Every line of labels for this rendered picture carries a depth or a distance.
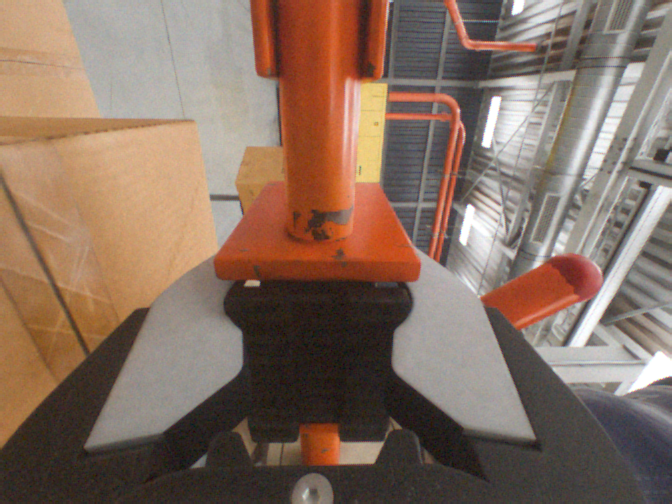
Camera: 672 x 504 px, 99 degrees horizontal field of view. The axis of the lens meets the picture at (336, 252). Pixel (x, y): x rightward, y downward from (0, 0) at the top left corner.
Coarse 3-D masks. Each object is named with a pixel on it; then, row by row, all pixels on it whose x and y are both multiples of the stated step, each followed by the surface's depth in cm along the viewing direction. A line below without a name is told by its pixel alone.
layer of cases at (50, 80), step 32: (0, 0) 56; (32, 0) 62; (0, 32) 56; (32, 32) 62; (64, 32) 70; (0, 64) 56; (32, 64) 63; (64, 64) 70; (0, 96) 56; (32, 96) 63; (64, 96) 70
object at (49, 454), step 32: (128, 320) 8; (96, 352) 7; (128, 352) 7; (64, 384) 6; (96, 384) 6; (32, 416) 5; (64, 416) 5; (96, 416) 5; (32, 448) 5; (64, 448) 5; (128, 448) 5; (160, 448) 5; (0, 480) 4; (32, 480) 4; (64, 480) 4; (96, 480) 5; (128, 480) 4
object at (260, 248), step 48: (240, 240) 9; (288, 240) 9; (384, 240) 9; (240, 288) 8; (288, 288) 8; (336, 288) 8; (384, 288) 8; (288, 336) 8; (336, 336) 9; (384, 336) 8; (288, 384) 9; (336, 384) 10; (384, 384) 9; (288, 432) 10; (336, 432) 12; (384, 432) 11
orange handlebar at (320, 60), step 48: (288, 0) 6; (336, 0) 6; (384, 0) 6; (288, 48) 7; (336, 48) 7; (384, 48) 7; (288, 96) 7; (336, 96) 7; (288, 144) 8; (336, 144) 8; (288, 192) 9; (336, 192) 8; (336, 240) 9
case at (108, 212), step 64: (0, 128) 17; (64, 128) 17; (128, 128) 19; (192, 128) 28; (0, 192) 11; (64, 192) 14; (128, 192) 19; (192, 192) 28; (0, 256) 11; (64, 256) 14; (128, 256) 19; (192, 256) 28; (0, 320) 11; (64, 320) 14; (0, 384) 11; (0, 448) 11
